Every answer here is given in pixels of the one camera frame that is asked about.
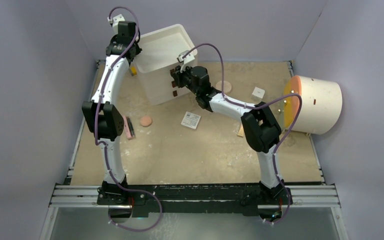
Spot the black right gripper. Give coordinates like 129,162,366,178
172,62,201,96

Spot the white three-drawer organizer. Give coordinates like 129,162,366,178
133,24,195,106

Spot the white printed makeup box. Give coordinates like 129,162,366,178
180,111,201,130

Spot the pink makeup stick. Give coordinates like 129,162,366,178
123,116,135,140

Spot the beige concealer tube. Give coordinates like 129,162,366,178
237,124,245,138

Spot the small white cube box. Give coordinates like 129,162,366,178
251,87,266,102

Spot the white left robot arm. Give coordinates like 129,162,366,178
81,20,141,206

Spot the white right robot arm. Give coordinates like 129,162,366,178
170,65,292,205

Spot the yellow grey small block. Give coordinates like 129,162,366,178
129,66,137,76

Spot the round beige coaster disc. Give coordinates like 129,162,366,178
215,80,232,94

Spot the round peach powder puff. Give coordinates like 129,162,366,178
139,115,153,127

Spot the black eyeliner pencil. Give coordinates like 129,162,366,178
126,117,135,138

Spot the white cylindrical bin orange lid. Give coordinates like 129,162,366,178
283,75,343,135

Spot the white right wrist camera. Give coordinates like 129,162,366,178
177,50,196,73

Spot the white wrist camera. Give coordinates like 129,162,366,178
177,50,196,73
107,14,126,26

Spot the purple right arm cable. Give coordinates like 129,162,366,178
180,43,303,226

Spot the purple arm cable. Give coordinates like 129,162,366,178
93,6,164,233
180,43,303,226

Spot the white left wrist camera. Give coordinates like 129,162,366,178
107,14,126,26

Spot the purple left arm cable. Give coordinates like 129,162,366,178
93,6,164,233

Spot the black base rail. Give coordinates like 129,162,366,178
97,182,293,221

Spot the aluminium table edge rail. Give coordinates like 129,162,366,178
50,183,340,209

